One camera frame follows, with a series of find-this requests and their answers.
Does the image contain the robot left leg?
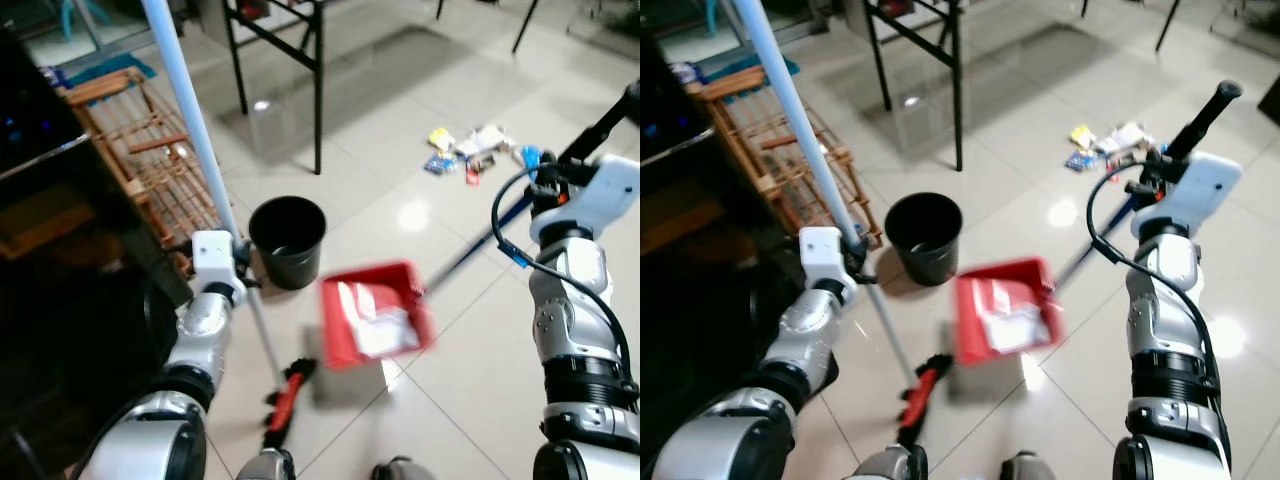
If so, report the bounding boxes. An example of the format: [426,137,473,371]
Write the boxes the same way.
[235,448,296,480]
[865,445,926,480]

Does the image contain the white paper carton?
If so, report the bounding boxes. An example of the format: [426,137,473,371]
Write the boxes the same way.
[1095,120,1151,156]
[455,125,516,161]

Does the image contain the teal floor mat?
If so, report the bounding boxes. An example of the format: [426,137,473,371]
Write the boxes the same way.
[65,52,156,86]
[700,55,801,86]

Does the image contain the robot leg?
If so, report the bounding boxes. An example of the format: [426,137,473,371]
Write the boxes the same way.
[235,448,296,480]
[372,457,436,480]
[865,445,926,480]
[1000,452,1061,480]

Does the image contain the white foam tray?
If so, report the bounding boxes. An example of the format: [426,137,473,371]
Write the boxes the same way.
[340,283,421,356]
[975,278,1056,353]

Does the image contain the folded wooden slat rack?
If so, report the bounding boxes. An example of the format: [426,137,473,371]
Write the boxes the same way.
[700,62,886,251]
[60,65,226,276]

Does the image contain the robot right leg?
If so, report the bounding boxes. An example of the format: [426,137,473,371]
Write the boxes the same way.
[1000,452,1061,480]
[372,457,436,480]

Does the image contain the black round waste bin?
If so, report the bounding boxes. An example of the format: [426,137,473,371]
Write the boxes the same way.
[248,195,328,291]
[885,192,964,288]

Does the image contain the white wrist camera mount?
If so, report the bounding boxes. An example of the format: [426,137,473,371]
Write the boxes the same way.
[798,226,851,291]
[190,230,241,291]
[530,155,640,246]
[1135,150,1243,241]

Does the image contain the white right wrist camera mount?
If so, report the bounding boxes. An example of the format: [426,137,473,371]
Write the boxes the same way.
[530,155,640,246]
[1135,150,1243,241]

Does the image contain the red dustpan blue handle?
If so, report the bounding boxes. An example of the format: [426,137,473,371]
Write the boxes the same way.
[320,80,640,371]
[953,80,1244,366]

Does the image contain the white table black legs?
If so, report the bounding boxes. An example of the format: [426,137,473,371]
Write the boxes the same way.
[865,0,1181,171]
[220,0,541,176]

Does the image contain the light blue handled red broom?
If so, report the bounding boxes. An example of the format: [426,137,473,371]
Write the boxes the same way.
[732,0,954,453]
[140,0,317,453]

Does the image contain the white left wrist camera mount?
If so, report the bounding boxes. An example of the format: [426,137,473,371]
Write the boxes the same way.
[190,230,241,291]
[798,226,851,291]

